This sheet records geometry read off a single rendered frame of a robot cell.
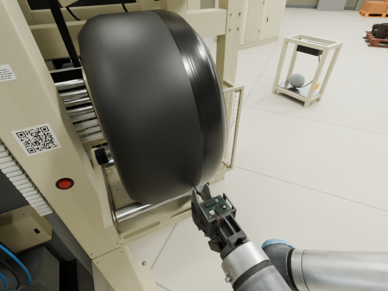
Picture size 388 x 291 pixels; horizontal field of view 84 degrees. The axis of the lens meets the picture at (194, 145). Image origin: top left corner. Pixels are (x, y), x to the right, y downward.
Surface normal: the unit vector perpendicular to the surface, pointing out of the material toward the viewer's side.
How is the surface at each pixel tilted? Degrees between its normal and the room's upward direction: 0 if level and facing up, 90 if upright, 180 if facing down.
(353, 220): 0
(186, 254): 0
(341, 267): 44
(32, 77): 90
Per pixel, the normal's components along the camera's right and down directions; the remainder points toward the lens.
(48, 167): 0.44, 0.57
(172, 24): 0.13, -0.53
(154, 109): 0.36, 0.09
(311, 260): -0.61, -0.76
